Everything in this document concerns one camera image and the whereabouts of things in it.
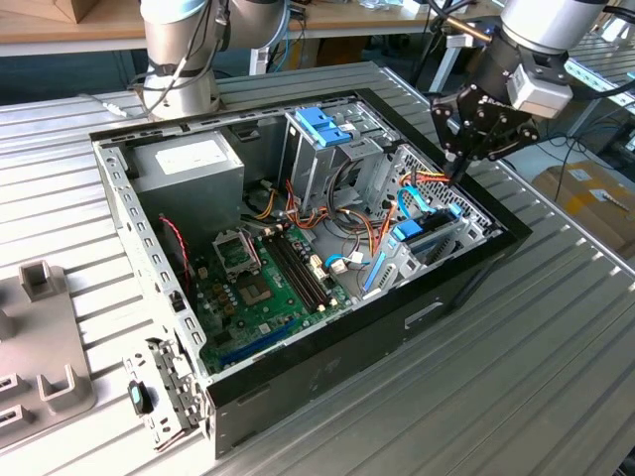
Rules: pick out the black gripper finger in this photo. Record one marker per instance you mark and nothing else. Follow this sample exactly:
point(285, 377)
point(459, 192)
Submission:
point(521, 139)
point(446, 129)

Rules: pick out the hard disk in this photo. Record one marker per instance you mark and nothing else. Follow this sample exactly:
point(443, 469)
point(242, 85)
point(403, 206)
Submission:
point(408, 231)

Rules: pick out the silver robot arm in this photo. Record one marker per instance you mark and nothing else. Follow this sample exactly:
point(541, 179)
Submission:
point(546, 20)

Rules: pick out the grey metal disk bay cage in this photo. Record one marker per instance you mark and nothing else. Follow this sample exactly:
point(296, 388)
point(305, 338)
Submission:
point(478, 228)

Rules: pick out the black tripod stand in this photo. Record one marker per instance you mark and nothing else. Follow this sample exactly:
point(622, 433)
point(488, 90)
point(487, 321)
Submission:
point(432, 44)

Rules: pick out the labelled cardboard box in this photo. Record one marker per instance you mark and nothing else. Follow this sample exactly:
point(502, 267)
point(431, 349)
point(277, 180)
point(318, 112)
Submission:
point(585, 208)

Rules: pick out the metal slat side table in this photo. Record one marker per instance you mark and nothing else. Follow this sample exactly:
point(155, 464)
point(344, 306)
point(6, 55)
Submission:
point(602, 82)

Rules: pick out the small metal tool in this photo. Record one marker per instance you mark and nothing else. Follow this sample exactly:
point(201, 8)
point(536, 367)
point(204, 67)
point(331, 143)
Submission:
point(615, 201)

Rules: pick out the blue plastic drive latch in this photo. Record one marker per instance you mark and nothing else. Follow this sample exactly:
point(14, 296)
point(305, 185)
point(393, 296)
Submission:
point(317, 126)

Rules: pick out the grey metal drive cage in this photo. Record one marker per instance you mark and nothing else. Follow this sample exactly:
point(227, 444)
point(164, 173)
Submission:
point(317, 168)

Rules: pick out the long wooden desk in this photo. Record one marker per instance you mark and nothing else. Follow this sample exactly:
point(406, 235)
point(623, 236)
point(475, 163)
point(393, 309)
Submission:
point(347, 20)

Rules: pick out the beige board connector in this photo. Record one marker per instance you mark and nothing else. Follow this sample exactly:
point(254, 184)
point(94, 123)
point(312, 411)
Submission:
point(319, 270)

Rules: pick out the black RAM slot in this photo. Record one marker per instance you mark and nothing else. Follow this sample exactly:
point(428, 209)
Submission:
point(308, 273)
point(295, 273)
point(302, 273)
point(289, 273)

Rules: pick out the thin locking lever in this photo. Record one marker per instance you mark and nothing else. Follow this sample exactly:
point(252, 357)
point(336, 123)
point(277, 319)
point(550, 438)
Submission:
point(257, 255)

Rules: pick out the green motherboard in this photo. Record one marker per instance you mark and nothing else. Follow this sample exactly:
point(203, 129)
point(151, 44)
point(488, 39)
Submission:
point(278, 307)

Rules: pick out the CPU socket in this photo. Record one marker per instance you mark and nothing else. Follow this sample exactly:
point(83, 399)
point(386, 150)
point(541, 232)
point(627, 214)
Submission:
point(234, 254)

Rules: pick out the black open PC case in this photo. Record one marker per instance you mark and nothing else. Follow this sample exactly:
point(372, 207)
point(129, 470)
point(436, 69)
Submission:
point(347, 357)

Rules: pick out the dark chipset chip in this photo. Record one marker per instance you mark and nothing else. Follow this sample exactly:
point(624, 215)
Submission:
point(254, 291)

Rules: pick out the grey power supply unit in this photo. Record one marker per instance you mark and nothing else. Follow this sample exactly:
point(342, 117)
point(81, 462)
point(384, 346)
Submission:
point(188, 198)

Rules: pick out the blue expansion slot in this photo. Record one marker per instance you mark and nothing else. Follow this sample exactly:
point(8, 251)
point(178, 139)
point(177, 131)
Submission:
point(258, 344)

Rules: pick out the small brown box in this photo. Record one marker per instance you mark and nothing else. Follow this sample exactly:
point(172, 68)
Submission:
point(79, 10)

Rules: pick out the black blue case latch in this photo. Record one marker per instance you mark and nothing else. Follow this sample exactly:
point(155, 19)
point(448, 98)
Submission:
point(139, 396)

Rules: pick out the grey parts rack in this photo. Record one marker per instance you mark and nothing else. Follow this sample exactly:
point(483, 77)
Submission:
point(44, 327)

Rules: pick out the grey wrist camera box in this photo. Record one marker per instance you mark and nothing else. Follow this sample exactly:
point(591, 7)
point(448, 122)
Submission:
point(541, 91)

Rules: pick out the grey card retainer bracket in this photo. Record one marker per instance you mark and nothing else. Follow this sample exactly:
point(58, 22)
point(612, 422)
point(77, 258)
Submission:
point(178, 387)

